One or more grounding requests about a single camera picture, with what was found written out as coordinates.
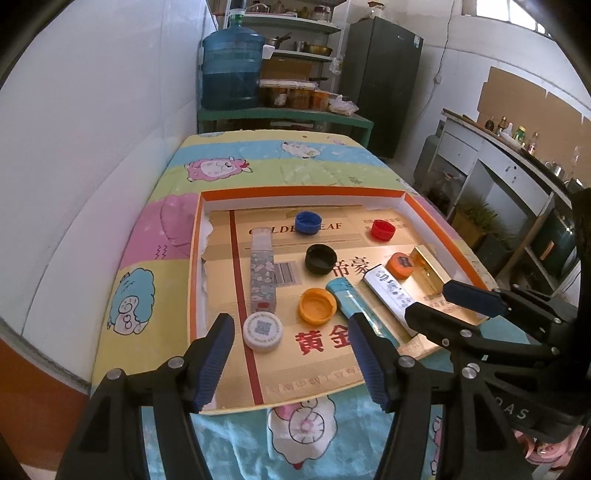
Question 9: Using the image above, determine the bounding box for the patterned grey slim box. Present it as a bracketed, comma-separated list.
[250, 227, 276, 313]

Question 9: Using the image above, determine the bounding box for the orange bottle cap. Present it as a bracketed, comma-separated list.
[297, 288, 338, 326]

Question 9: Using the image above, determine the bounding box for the person right hand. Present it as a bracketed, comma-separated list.
[526, 437, 574, 469]

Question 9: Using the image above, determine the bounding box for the white cartoon sticker box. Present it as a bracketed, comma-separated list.
[363, 265, 418, 337]

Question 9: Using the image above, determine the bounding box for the white kitchen counter cabinet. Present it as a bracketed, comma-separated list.
[414, 111, 581, 304]

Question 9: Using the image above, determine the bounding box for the white QR code cap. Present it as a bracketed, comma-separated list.
[242, 311, 283, 353]

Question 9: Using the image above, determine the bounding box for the small orange cap with label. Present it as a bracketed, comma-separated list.
[386, 252, 415, 281]

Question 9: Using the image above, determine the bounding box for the potted green plant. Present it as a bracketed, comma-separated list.
[452, 197, 503, 249]

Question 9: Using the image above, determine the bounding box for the blue bottle cap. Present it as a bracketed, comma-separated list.
[294, 211, 322, 235]

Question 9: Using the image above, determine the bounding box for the brown wooden door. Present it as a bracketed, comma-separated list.
[0, 343, 88, 470]

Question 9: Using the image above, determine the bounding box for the teal rectangular box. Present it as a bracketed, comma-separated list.
[325, 278, 400, 347]

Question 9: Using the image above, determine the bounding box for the metal storage shelf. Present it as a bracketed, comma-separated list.
[242, 1, 351, 92]

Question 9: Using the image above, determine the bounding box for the orange rimmed cardboard tray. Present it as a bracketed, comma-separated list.
[188, 187, 495, 414]

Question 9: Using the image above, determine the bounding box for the red bottle cap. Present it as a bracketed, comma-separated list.
[370, 219, 396, 242]

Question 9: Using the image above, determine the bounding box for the dark green refrigerator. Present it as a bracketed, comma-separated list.
[339, 18, 424, 158]

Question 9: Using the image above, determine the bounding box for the blue water jug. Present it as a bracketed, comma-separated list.
[201, 9, 266, 111]

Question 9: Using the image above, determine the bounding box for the black bottle cap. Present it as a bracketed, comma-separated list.
[304, 244, 338, 275]

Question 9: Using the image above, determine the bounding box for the gold rectangular box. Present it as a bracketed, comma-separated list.
[410, 245, 451, 294]

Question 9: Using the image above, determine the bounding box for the green metal bench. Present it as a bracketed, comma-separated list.
[197, 107, 374, 148]

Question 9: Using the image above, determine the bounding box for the colourful cartoon sheep quilt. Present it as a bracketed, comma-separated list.
[89, 129, 532, 480]

